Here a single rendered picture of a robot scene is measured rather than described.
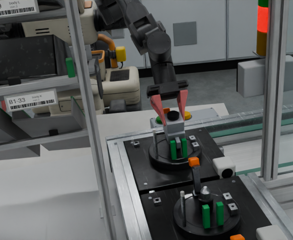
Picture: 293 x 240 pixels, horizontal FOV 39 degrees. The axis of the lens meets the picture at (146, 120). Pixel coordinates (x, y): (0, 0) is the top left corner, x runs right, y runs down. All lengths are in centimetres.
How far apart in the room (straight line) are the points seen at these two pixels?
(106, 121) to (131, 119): 10
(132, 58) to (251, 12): 120
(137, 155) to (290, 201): 40
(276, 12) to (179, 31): 319
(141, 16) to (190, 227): 54
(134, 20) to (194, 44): 301
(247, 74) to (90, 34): 86
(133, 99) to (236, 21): 226
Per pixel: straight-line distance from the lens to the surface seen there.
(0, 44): 80
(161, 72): 104
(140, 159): 109
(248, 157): 118
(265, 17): 88
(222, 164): 102
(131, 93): 199
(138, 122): 151
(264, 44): 89
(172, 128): 101
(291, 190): 107
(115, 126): 150
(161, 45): 99
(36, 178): 130
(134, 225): 91
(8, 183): 132
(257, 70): 91
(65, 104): 176
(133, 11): 110
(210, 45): 411
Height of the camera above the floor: 157
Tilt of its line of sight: 28 degrees down
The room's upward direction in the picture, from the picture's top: 6 degrees counter-clockwise
